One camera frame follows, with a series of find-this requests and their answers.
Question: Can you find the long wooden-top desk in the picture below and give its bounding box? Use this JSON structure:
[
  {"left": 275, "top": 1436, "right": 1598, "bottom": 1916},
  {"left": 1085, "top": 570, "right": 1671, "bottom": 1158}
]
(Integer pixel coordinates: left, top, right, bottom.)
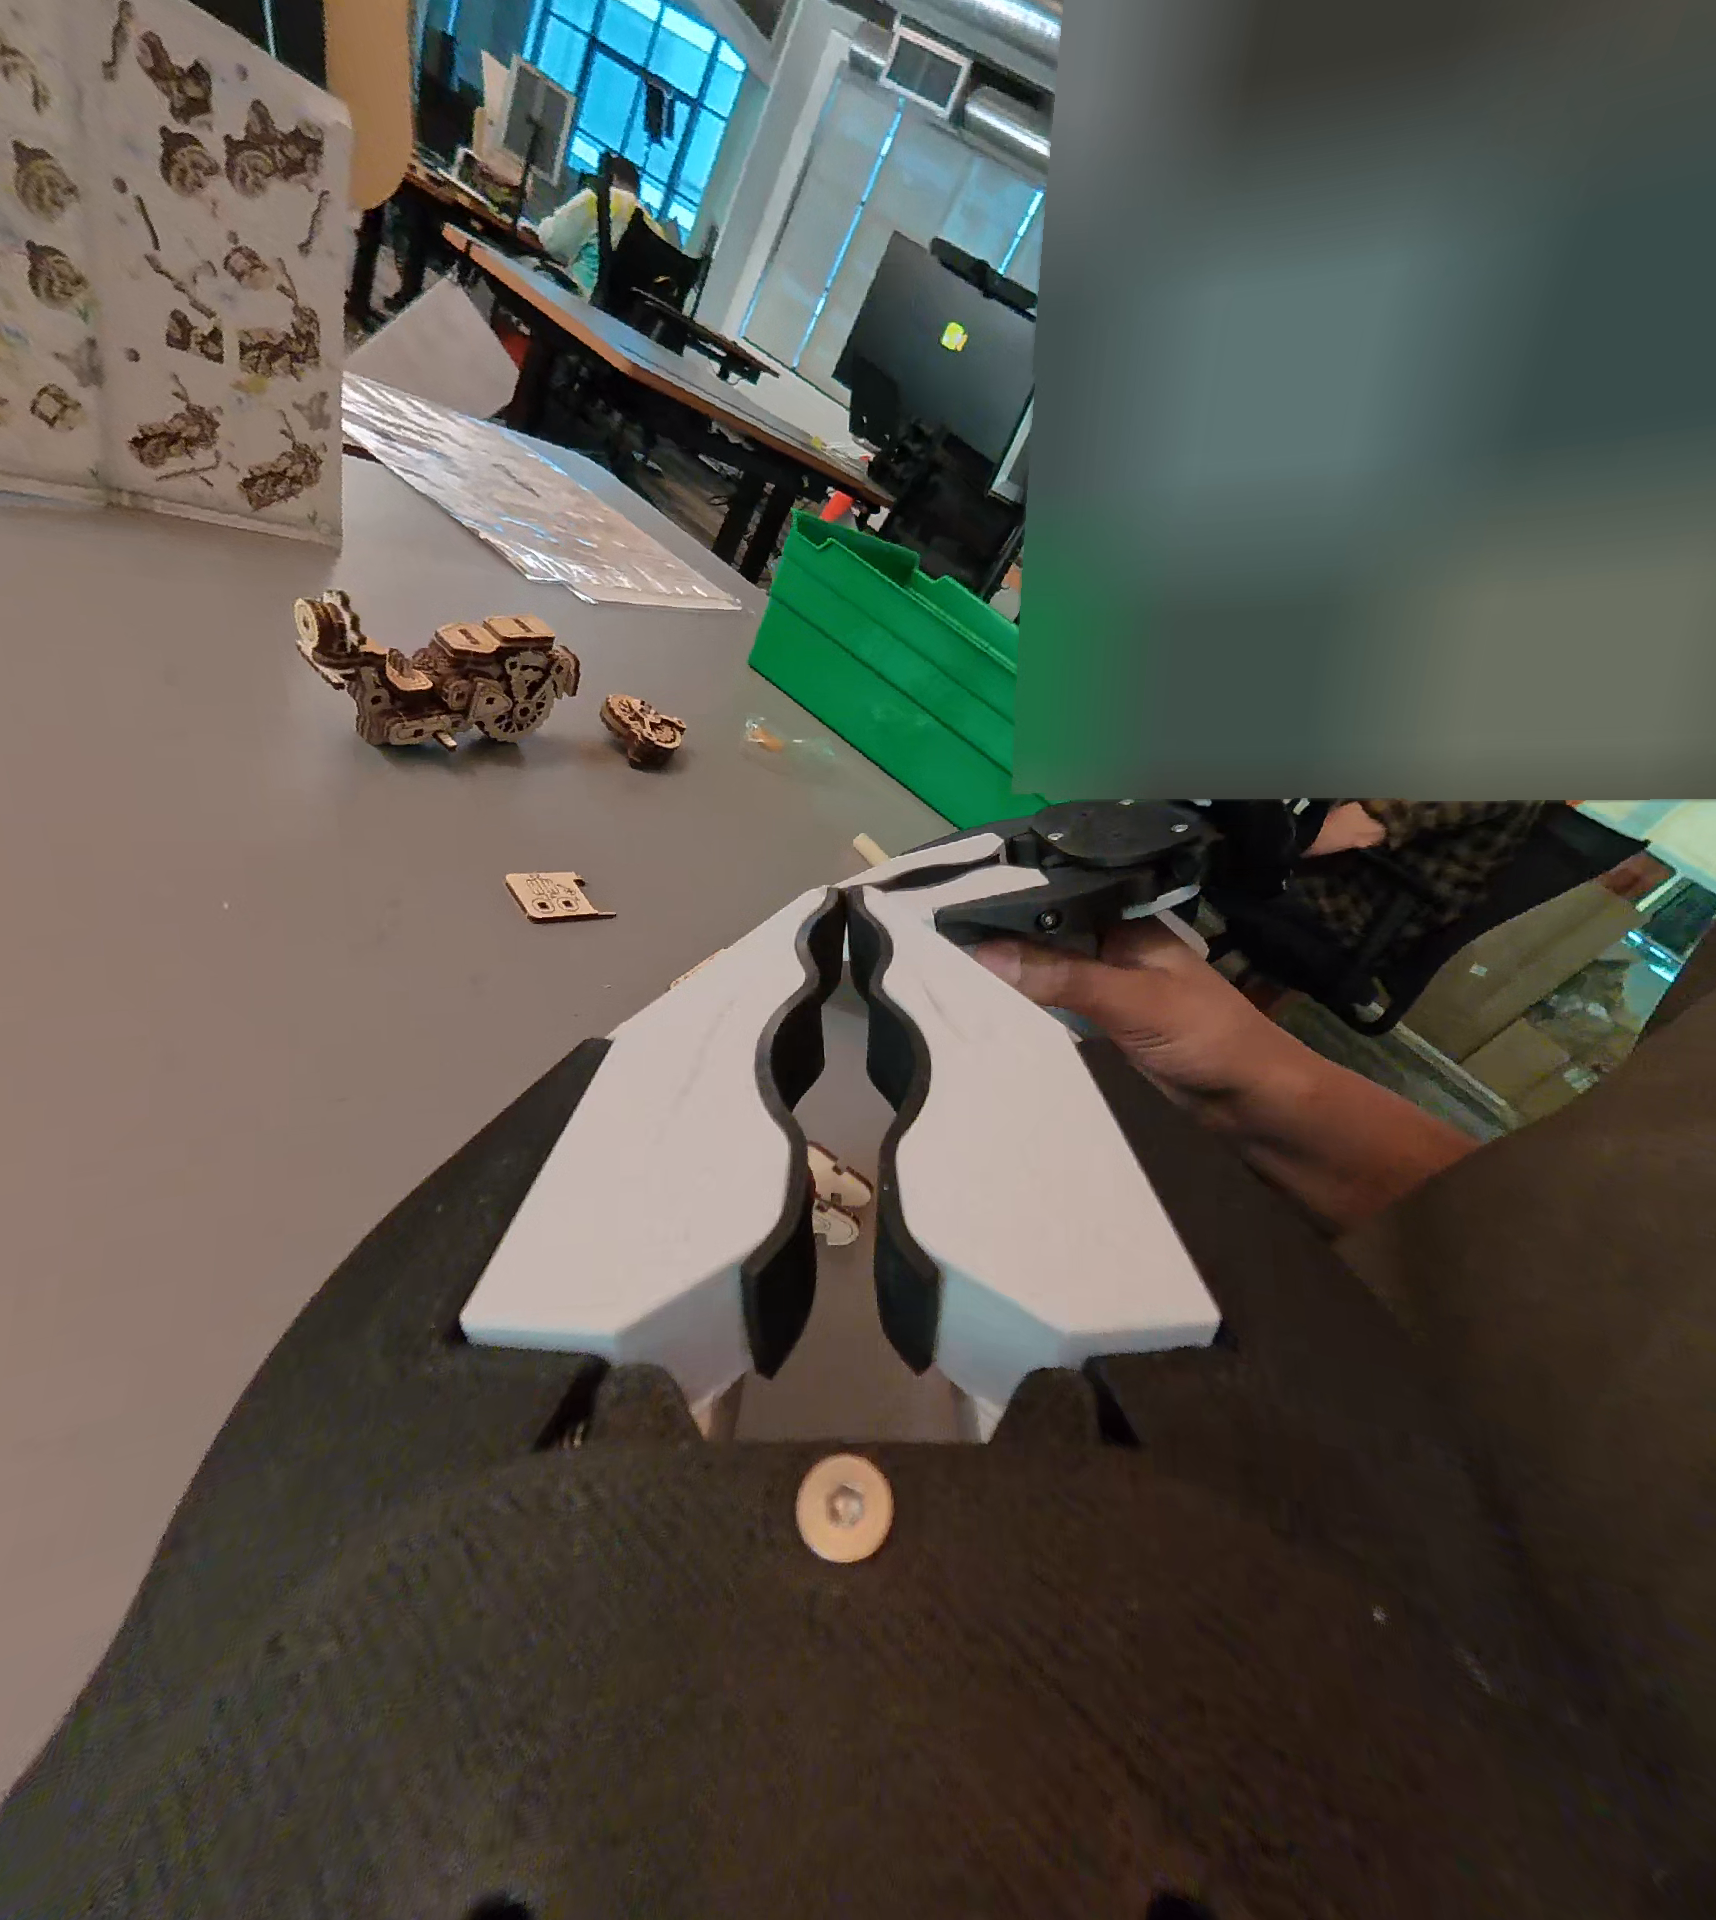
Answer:
[{"left": 438, "top": 222, "right": 900, "bottom": 590}]

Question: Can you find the wooden motorcycle model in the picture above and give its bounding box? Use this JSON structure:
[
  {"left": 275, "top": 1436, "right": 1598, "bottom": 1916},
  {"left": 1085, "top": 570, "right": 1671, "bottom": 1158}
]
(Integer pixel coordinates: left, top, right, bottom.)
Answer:
[{"left": 292, "top": 587, "right": 583, "bottom": 753}]

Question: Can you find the small wooden wheel piece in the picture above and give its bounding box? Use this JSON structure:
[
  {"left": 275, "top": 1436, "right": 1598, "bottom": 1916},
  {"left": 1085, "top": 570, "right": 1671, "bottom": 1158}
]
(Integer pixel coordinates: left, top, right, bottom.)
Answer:
[{"left": 803, "top": 1141, "right": 876, "bottom": 1250}]

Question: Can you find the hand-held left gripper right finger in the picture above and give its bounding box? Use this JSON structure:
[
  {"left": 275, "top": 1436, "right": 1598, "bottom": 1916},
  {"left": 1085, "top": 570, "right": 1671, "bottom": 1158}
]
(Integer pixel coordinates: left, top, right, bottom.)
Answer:
[{"left": 848, "top": 883, "right": 1226, "bottom": 1446}]

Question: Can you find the small wooden parts card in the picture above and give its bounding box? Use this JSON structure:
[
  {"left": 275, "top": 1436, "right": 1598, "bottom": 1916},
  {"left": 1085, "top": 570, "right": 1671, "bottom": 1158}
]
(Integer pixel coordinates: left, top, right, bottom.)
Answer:
[{"left": 502, "top": 868, "right": 617, "bottom": 928}]

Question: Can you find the grey desk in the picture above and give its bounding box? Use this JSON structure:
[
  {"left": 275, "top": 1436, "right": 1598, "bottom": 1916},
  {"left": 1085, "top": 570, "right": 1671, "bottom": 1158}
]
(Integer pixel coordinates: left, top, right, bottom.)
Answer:
[{"left": 0, "top": 449, "right": 1043, "bottom": 1869}]

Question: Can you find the person's right hand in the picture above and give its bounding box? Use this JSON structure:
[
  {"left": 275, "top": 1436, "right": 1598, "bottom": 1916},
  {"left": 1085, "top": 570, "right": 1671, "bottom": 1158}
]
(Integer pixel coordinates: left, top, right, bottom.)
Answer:
[{"left": 973, "top": 929, "right": 1328, "bottom": 1122}]

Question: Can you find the small wooden model assembly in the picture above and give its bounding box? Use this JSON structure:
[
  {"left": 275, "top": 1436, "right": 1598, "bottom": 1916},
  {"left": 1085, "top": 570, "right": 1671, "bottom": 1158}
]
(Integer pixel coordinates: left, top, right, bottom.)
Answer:
[{"left": 597, "top": 690, "right": 690, "bottom": 771}]

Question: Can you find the green plastic bin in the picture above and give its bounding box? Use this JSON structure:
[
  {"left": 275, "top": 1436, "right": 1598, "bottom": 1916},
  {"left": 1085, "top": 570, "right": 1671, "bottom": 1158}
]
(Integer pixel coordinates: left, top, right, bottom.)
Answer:
[{"left": 746, "top": 504, "right": 1026, "bottom": 830}]

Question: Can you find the person's right forearm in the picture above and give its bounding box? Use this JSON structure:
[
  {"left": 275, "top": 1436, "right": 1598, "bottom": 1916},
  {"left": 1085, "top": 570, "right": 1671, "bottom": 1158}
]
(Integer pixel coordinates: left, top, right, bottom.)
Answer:
[{"left": 1217, "top": 1034, "right": 1484, "bottom": 1236}]

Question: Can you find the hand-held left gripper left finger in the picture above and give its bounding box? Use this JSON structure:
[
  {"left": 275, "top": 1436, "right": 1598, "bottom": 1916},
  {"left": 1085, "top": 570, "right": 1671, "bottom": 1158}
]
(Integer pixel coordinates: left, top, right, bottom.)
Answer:
[{"left": 458, "top": 883, "right": 851, "bottom": 1434}]

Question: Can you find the printed instruction sheet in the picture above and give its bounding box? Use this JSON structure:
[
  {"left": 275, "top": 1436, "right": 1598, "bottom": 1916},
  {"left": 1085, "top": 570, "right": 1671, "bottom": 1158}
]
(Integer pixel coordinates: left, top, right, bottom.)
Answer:
[{"left": 0, "top": 0, "right": 353, "bottom": 543}]

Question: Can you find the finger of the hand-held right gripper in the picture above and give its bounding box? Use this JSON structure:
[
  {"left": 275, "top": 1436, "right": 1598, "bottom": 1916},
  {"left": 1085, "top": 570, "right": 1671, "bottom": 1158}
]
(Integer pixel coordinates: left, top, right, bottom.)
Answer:
[{"left": 858, "top": 828, "right": 1043, "bottom": 919}]

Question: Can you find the clear plastic bag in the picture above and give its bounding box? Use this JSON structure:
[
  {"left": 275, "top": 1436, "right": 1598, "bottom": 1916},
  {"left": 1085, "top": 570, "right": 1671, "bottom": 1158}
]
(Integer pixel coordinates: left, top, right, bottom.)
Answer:
[{"left": 340, "top": 372, "right": 744, "bottom": 612}]

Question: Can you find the black computer monitor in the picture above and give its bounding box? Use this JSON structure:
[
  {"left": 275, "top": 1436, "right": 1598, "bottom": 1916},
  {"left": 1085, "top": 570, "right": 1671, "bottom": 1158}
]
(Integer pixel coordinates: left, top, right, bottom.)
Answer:
[{"left": 828, "top": 227, "right": 1039, "bottom": 469}]

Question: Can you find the person's brown clothing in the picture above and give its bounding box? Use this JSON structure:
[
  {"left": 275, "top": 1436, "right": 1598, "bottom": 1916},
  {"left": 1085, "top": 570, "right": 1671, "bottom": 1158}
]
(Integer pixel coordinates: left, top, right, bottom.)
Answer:
[{"left": 1337, "top": 809, "right": 1716, "bottom": 1920}]

